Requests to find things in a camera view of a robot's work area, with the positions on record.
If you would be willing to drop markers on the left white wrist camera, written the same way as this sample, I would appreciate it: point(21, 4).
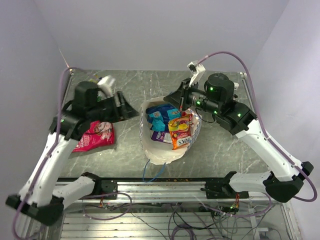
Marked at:
point(105, 84)

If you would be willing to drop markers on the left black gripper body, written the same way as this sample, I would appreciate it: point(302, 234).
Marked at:
point(108, 109)

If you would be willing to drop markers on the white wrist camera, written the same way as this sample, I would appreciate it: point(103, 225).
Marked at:
point(197, 71)
point(105, 84)

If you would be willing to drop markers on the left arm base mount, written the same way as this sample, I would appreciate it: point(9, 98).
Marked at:
point(108, 188)

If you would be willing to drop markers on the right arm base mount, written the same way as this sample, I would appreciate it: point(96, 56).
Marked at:
point(217, 189)

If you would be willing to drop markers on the aluminium frame rail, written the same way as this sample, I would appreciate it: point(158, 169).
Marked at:
point(165, 192)

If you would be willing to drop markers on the orange candy bag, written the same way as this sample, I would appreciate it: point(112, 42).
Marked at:
point(180, 130)

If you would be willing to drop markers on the checkered paper bag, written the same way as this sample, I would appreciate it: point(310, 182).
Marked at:
point(158, 153)

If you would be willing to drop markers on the pink chips bag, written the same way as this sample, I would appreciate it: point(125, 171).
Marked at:
point(100, 134)

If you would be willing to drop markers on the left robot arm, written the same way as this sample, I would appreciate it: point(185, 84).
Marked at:
point(39, 199)

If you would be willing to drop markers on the blue snack bag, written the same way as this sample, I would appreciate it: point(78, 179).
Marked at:
point(160, 115)

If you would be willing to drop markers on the yellow green candy bag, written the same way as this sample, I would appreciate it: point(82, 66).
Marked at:
point(96, 80)

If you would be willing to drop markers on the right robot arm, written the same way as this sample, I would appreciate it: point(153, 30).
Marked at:
point(286, 175)

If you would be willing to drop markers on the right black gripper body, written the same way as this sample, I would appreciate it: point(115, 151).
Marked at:
point(191, 96)

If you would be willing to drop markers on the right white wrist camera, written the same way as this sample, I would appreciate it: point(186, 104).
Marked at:
point(197, 71)

